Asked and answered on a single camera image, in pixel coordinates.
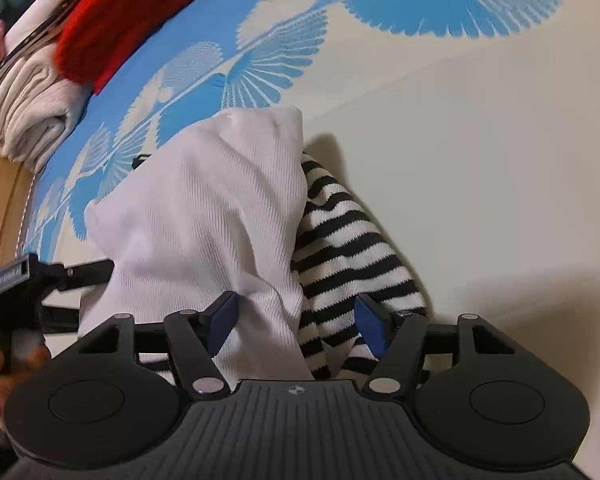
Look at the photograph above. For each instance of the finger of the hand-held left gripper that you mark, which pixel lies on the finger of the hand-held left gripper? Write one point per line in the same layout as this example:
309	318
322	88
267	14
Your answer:
62	317
87	269

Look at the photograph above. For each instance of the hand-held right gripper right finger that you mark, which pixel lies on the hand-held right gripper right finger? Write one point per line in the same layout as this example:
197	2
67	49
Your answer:
371	326

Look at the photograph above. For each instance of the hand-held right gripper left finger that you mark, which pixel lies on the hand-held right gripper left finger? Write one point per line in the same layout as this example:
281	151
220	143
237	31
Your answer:
225	321

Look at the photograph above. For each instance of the black white striped shirt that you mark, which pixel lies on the black white striped shirt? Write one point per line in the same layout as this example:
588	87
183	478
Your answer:
205	210

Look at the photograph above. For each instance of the person's left hand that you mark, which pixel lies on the person's left hand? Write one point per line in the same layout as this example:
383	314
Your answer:
20	375

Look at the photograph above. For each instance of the beige folded knit sweater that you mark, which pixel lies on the beige folded knit sweater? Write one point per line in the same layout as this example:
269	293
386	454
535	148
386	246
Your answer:
30	115

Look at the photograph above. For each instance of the blue white patterned bed sheet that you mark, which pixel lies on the blue white patterned bed sheet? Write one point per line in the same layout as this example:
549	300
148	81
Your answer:
480	160

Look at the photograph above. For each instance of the red knit sweater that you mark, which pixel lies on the red knit sweater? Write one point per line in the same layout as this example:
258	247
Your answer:
130	15

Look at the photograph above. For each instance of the white folded garment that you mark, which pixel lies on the white folded garment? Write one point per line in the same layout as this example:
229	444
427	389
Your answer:
45	10

